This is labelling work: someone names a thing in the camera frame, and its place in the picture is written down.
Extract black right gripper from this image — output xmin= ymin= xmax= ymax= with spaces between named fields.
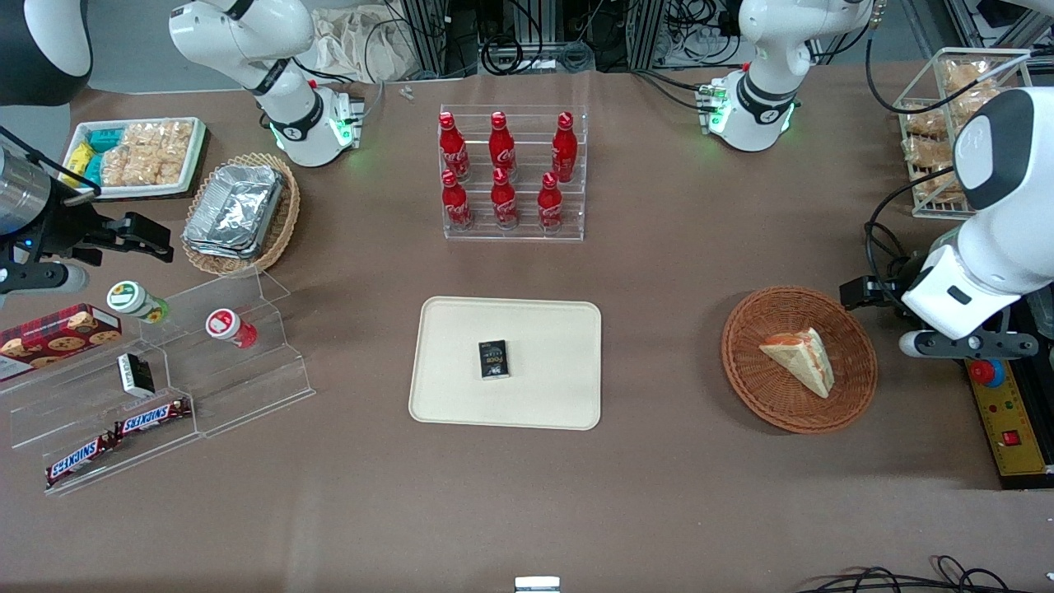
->
xmin=0 ymin=194 xmax=175 ymax=282

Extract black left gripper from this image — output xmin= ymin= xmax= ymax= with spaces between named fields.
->
xmin=839 ymin=251 xmax=936 ymax=313

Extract white snack tray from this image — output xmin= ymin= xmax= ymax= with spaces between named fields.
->
xmin=61 ymin=116 xmax=208 ymax=201

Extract triangular wrapped sandwich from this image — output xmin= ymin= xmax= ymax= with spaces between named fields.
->
xmin=758 ymin=326 xmax=836 ymax=399

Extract brown wicker basket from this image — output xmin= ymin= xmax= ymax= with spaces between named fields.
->
xmin=721 ymin=285 xmax=879 ymax=436

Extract light tan wicker basket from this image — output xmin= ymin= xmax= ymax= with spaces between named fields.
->
xmin=180 ymin=152 xmax=302 ymax=278

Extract cream plastic tray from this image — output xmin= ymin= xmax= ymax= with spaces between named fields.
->
xmin=408 ymin=296 xmax=603 ymax=432

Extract green sunflower lid cup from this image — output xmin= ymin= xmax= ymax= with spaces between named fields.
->
xmin=106 ymin=280 xmax=170 ymax=325

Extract bag of rice crackers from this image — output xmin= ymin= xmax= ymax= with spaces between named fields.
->
xmin=100 ymin=120 xmax=195 ymax=188

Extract yellow snack packet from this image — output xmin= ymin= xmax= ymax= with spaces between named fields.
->
xmin=63 ymin=141 xmax=96 ymax=179

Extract silver foil packets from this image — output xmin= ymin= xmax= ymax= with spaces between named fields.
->
xmin=182 ymin=162 xmax=286 ymax=261

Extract red tartan cookie box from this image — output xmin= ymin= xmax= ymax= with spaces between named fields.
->
xmin=0 ymin=303 xmax=124 ymax=383

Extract red strawberry lid cup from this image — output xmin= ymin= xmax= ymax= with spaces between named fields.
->
xmin=205 ymin=307 xmax=259 ymax=350

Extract black box with white side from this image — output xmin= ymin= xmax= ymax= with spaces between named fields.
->
xmin=116 ymin=352 xmax=156 ymax=399

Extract bagged bread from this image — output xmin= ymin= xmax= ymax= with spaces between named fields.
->
xmin=901 ymin=136 xmax=958 ymax=207
xmin=942 ymin=58 xmax=1002 ymax=126
xmin=904 ymin=105 xmax=949 ymax=139

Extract Snickers bar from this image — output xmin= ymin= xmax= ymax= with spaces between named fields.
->
xmin=44 ymin=433 xmax=121 ymax=489
xmin=113 ymin=398 xmax=193 ymax=438

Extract clear acrylic stepped shelf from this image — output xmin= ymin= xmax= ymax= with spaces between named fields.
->
xmin=8 ymin=267 xmax=317 ymax=497

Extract yellow emergency stop box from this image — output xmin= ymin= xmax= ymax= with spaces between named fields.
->
xmin=964 ymin=358 xmax=1054 ymax=489

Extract beige cloth bag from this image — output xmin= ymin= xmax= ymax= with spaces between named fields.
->
xmin=316 ymin=6 xmax=430 ymax=84

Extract red cola bottle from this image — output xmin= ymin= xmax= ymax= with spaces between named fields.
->
xmin=551 ymin=110 xmax=580 ymax=184
xmin=438 ymin=111 xmax=471 ymax=183
xmin=490 ymin=167 xmax=520 ymax=231
xmin=441 ymin=169 xmax=474 ymax=232
xmin=537 ymin=170 xmax=566 ymax=234
xmin=488 ymin=110 xmax=518 ymax=182

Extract clear acrylic bottle rack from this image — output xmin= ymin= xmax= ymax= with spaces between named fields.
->
xmin=438 ymin=104 xmax=590 ymax=243

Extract small black box with barcode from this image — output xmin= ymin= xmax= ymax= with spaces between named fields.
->
xmin=478 ymin=339 xmax=511 ymax=381

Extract white wire basket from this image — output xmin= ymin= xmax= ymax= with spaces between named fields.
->
xmin=895 ymin=47 xmax=1035 ymax=221

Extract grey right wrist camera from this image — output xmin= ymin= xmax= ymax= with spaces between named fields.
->
xmin=0 ymin=262 xmax=89 ymax=298

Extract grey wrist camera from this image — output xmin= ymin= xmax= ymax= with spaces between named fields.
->
xmin=899 ymin=328 xmax=1040 ymax=362
xmin=0 ymin=262 xmax=89 ymax=298

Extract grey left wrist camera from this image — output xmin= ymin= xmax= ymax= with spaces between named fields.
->
xmin=899 ymin=328 xmax=1040 ymax=362

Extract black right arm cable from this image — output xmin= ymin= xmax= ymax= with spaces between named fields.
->
xmin=0 ymin=124 xmax=102 ymax=198

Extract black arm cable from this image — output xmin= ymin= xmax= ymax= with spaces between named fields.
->
xmin=864 ymin=16 xmax=1002 ymax=116
xmin=0 ymin=124 xmax=102 ymax=198

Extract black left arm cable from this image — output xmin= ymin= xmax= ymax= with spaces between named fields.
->
xmin=864 ymin=16 xmax=1002 ymax=116

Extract black cables on table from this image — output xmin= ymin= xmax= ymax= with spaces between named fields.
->
xmin=794 ymin=555 xmax=1043 ymax=593

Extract aluminium frame post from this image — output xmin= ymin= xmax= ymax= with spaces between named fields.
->
xmin=629 ymin=0 xmax=669 ymax=72
xmin=403 ymin=0 xmax=479 ymax=80

